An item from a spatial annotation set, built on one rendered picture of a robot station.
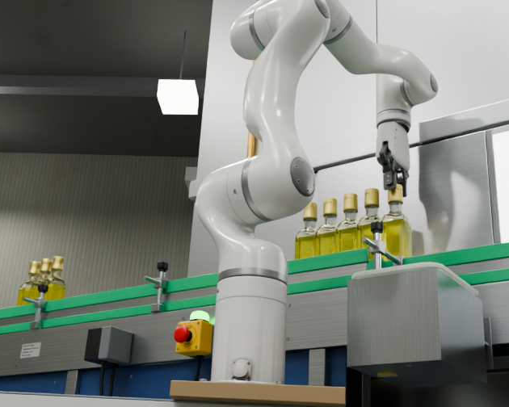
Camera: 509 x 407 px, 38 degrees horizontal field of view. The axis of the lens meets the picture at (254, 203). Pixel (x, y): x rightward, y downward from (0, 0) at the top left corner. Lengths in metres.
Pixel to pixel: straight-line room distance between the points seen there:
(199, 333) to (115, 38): 8.42
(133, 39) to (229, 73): 7.43
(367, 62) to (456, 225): 0.44
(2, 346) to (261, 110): 1.23
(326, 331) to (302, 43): 0.59
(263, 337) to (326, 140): 1.03
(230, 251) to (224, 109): 1.23
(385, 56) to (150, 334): 0.87
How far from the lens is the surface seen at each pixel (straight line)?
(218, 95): 2.47
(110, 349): 1.84
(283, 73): 1.42
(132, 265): 12.06
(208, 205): 1.32
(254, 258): 1.22
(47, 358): 2.12
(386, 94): 1.85
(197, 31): 9.56
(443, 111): 1.99
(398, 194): 1.75
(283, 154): 1.26
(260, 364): 1.18
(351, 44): 1.73
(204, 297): 1.80
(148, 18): 9.47
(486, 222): 1.79
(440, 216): 1.84
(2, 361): 2.28
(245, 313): 1.20
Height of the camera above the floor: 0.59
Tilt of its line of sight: 23 degrees up
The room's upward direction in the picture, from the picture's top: 3 degrees clockwise
